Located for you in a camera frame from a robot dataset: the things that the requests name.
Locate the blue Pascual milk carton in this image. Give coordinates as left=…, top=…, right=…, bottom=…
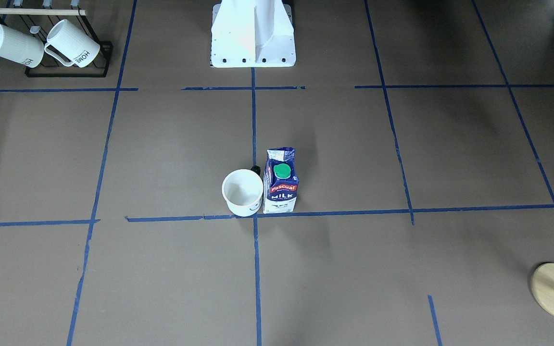
left=263, top=147, right=299, bottom=214

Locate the white smiley face mug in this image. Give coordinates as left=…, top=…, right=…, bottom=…
left=221, top=166, right=264, bottom=217

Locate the white mug on rack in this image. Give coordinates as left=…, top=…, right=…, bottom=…
left=44, top=19, right=101, bottom=68

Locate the white ribbed mug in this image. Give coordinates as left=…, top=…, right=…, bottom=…
left=0, top=24, right=44, bottom=68

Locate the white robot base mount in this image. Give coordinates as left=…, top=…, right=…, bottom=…
left=210, top=0, right=297, bottom=68

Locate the black wire mug rack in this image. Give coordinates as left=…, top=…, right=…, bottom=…
left=0, top=0, right=113, bottom=77

